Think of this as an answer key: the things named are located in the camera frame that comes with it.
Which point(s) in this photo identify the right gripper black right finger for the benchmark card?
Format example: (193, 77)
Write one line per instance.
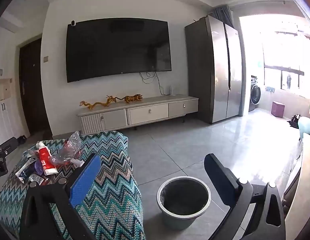
(223, 179)

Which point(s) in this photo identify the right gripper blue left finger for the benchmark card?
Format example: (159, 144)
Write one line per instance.
(82, 179)

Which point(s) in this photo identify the clear plastic bag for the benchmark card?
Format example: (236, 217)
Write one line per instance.
(70, 150)

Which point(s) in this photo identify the red white toothpaste tube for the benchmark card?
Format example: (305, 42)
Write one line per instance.
(44, 157)

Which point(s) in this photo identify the purple wrapper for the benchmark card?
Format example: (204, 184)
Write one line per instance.
(38, 168)

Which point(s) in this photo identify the grey round trash bin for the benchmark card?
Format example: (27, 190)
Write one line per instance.
(182, 200)

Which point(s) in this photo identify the zigzag knitted table cloth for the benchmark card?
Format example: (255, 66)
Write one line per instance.
(112, 208)

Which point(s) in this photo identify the dark shoes by door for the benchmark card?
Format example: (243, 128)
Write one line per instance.
(22, 139)

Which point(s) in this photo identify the white hallway cabinets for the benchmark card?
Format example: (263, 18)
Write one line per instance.
(12, 123)

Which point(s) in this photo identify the dark brown entrance door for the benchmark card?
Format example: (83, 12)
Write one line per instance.
(31, 87)

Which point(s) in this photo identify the white low tv cabinet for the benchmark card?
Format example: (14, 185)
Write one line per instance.
(121, 115)

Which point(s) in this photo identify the golden dragon figurine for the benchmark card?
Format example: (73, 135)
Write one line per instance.
(110, 99)

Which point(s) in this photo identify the purple cube stool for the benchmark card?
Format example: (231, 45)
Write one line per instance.
(277, 109)

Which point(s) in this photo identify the black bag on floor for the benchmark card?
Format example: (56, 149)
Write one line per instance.
(293, 122)

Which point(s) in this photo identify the front loading washing machine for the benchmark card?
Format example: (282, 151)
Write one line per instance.
(255, 93)

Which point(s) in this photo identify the teal chair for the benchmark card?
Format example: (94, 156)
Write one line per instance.
(304, 126)

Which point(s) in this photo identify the golden tiger figurine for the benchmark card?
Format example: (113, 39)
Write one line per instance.
(129, 99)

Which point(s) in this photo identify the silver double door refrigerator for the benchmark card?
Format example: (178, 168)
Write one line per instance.
(214, 63)

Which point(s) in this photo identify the grey window curtain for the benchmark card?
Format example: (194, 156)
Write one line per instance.
(222, 13)

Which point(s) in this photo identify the large black wall television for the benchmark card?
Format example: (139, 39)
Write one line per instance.
(113, 46)

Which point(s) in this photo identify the small white camera on television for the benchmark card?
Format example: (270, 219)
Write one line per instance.
(73, 23)

